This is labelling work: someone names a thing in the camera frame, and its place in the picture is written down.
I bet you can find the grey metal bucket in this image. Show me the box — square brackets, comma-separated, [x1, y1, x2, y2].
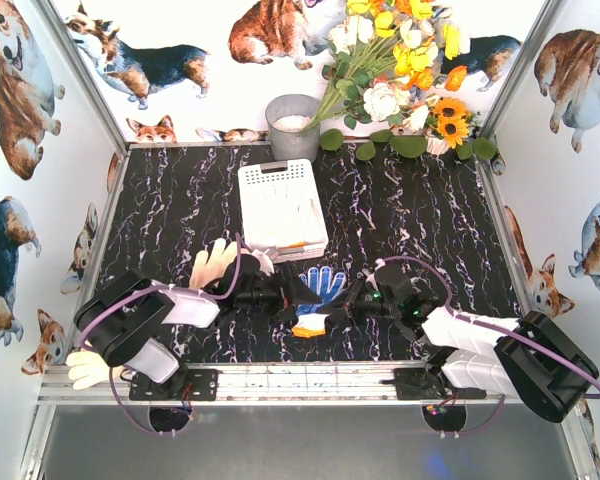
[265, 94, 320, 162]

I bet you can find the cream glove off table edge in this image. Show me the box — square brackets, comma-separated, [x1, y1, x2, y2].
[66, 350, 124, 391]

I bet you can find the artificial flower bouquet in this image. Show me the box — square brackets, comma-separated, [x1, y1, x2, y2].
[301, 1, 497, 161]

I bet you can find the aluminium front rail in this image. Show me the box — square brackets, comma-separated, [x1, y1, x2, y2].
[36, 363, 581, 406]

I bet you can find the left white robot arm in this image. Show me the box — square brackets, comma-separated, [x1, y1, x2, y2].
[74, 252, 321, 385]

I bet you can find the yellow palm glove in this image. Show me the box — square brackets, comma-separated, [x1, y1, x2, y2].
[247, 188, 324, 248]

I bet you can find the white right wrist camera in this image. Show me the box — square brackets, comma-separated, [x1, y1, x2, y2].
[371, 259, 386, 275]

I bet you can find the blue dotted work glove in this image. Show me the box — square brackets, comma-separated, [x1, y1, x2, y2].
[291, 266, 347, 338]

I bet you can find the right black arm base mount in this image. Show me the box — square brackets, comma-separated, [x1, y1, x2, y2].
[380, 364, 487, 401]

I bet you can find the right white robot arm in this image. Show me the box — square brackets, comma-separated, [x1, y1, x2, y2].
[319, 263, 600, 423]

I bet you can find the white perforated storage basket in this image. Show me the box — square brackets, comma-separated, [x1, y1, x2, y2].
[238, 159, 329, 263]

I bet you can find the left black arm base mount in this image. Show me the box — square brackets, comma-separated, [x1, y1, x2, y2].
[129, 362, 219, 401]

